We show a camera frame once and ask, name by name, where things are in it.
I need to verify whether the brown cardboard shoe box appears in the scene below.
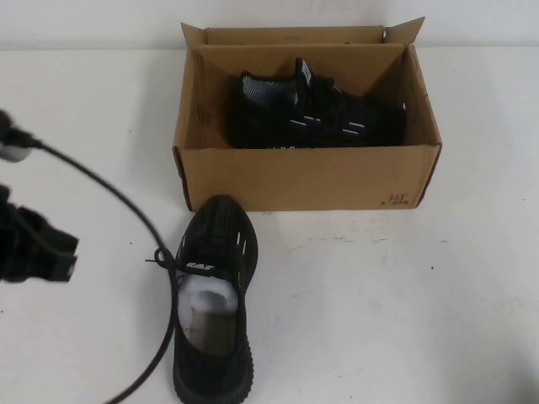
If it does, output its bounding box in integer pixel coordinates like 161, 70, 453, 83
171, 16, 443, 212

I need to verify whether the white paper shoe stuffing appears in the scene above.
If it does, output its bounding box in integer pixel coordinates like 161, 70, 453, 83
180, 275, 246, 322

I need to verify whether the black sneaker with white stuffing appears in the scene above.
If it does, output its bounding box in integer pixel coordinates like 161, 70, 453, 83
145, 194, 259, 353

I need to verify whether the black cable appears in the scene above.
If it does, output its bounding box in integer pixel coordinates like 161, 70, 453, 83
8, 125, 170, 404

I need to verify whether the black sneaker with grey lining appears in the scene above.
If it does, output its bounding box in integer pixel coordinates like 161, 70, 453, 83
227, 57, 408, 151

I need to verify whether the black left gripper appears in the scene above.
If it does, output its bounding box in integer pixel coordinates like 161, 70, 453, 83
0, 184, 81, 284

